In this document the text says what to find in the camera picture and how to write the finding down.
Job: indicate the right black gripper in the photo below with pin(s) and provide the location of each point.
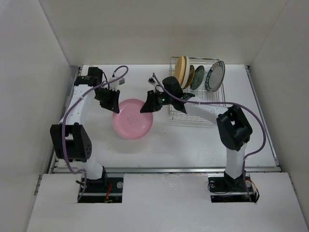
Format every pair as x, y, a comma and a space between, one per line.
150, 105

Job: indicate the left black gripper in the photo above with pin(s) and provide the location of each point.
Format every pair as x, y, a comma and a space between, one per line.
113, 104

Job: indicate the pink plastic plate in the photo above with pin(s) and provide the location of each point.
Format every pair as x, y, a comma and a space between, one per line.
130, 123

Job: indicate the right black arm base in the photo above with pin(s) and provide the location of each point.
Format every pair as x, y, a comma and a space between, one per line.
225, 190

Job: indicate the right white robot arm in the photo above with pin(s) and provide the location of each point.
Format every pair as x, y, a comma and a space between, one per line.
233, 126

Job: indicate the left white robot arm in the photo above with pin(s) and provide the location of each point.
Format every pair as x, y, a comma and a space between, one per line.
70, 140

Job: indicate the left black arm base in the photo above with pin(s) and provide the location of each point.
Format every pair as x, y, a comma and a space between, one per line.
107, 189

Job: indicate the tan yellow plate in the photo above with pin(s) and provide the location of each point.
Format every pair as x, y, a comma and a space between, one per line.
179, 69

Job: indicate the brown gold plate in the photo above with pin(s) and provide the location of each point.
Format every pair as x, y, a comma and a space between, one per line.
191, 76

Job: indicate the white plate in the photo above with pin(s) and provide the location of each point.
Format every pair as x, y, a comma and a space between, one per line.
187, 71

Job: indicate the dark green plate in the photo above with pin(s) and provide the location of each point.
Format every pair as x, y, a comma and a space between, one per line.
198, 77

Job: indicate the blue rimmed grey plate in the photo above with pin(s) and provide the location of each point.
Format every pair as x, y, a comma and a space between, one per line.
215, 76

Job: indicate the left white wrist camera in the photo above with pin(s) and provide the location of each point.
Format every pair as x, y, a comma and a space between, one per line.
114, 85

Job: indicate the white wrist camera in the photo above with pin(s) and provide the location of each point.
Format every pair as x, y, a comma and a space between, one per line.
152, 81
114, 85

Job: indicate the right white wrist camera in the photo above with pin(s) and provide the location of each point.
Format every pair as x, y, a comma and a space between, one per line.
152, 81

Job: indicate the metal wire dish rack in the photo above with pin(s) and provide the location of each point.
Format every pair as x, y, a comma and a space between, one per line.
205, 104

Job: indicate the front aluminium rail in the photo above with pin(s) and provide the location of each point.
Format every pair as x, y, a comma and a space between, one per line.
150, 170

